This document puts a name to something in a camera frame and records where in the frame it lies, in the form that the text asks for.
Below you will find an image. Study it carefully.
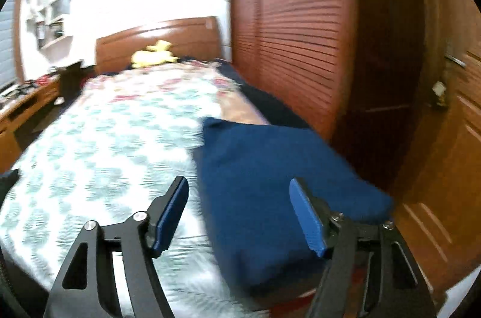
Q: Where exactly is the navy blue suit jacket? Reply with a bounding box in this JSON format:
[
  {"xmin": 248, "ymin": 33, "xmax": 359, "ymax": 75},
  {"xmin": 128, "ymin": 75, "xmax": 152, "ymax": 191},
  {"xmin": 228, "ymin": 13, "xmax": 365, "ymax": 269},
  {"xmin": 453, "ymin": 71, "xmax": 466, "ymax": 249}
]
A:
[{"xmin": 194, "ymin": 118, "xmax": 393, "ymax": 297}]

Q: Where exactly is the wooden door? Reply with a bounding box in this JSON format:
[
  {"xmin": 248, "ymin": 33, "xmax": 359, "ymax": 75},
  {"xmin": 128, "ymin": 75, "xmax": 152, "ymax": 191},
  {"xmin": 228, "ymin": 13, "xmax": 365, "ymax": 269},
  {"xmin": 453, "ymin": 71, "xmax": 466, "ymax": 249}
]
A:
[{"xmin": 394, "ymin": 0, "xmax": 480, "ymax": 294}]

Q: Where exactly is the green leaf print bedsheet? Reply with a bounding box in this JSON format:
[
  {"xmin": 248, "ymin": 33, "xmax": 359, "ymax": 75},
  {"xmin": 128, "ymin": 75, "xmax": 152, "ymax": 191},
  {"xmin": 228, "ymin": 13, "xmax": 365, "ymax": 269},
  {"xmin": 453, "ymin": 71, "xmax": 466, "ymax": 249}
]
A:
[{"xmin": 1, "ymin": 96, "xmax": 250, "ymax": 317}]

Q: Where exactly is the wooden desk cabinet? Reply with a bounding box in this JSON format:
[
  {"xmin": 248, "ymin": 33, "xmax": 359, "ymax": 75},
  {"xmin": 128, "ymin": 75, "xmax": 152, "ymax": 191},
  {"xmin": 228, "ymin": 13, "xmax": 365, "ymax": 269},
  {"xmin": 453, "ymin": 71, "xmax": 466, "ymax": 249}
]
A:
[{"xmin": 1, "ymin": 76, "xmax": 60, "ymax": 173}]

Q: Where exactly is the dark wooden chair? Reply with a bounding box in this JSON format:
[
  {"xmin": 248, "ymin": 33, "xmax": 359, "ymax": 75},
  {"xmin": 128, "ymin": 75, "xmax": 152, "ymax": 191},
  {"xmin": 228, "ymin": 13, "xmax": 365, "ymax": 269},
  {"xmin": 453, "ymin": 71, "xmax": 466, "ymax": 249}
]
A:
[{"xmin": 57, "ymin": 60, "xmax": 83, "ymax": 103}]

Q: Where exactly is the yellow plush toy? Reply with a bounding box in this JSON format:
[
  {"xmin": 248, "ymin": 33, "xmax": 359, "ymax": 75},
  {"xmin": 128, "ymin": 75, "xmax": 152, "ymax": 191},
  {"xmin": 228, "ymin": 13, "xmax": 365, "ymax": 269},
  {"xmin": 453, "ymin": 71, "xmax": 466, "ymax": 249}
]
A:
[{"xmin": 130, "ymin": 40, "xmax": 179, "ymax": 69}]

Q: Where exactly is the wooden slatted wardrobe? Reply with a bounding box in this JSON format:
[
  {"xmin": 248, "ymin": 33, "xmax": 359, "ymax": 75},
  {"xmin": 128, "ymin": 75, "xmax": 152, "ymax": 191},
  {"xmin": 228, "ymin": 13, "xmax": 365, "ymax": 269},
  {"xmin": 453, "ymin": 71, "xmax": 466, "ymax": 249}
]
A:
[{"xmin": 230, "ymin": 0, "xmax": 425, "ymax": 190}]

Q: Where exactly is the wooden headboard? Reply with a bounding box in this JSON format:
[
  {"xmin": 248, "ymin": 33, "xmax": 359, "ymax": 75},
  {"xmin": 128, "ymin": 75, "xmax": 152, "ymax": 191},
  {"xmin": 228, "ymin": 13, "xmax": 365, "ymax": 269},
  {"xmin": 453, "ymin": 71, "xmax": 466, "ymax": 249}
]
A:
[{"xmin": 94, "ymin": 16, "xmax": 224, "ymax": 75}]

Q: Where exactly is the window roller blind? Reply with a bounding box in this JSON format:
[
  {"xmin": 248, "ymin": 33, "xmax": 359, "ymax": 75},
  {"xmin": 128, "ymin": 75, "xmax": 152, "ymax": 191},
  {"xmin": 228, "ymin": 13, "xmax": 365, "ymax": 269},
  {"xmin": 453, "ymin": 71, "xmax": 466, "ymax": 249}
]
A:
[{"xmin": 0, "ymin": 0, "xmax": 16, "ymax": 88}]

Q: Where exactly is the white wall shelf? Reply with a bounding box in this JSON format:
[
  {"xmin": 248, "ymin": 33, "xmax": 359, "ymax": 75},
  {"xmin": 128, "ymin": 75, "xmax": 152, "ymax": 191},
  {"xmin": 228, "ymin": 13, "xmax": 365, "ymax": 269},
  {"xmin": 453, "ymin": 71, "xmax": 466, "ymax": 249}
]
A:
[{"xmin": 25, "ymin": 0, "xmax": 73, "ymax": 60}]

